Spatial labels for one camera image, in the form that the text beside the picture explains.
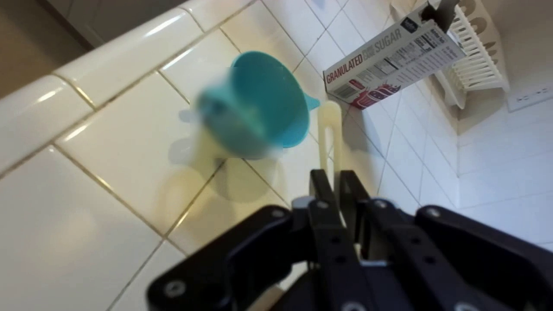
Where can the white wall outlet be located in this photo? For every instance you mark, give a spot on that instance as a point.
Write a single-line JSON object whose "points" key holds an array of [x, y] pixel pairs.
{"points": [[533, 96]]}

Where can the granulated sugar box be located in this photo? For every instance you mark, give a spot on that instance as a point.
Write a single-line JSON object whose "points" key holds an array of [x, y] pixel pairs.
{"points": [[391, 62]]}

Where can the teal plastic cup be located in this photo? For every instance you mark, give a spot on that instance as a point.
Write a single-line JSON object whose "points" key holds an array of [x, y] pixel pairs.
{"points": [[260, 96]]}

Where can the white dish rack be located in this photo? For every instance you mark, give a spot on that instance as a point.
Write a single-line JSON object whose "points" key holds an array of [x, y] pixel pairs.
{"points": [[481, 57]]}

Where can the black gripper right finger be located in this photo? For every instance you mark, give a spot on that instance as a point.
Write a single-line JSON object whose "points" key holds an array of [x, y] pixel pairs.
{"points": [[416, 242]]}

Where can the white plastic spoon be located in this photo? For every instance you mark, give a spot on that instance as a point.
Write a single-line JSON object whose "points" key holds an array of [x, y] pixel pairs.
{"points": [[329, 138]]}

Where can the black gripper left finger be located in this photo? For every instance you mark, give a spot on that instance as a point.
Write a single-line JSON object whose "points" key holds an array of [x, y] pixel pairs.
{"points": [[334, 247]]}

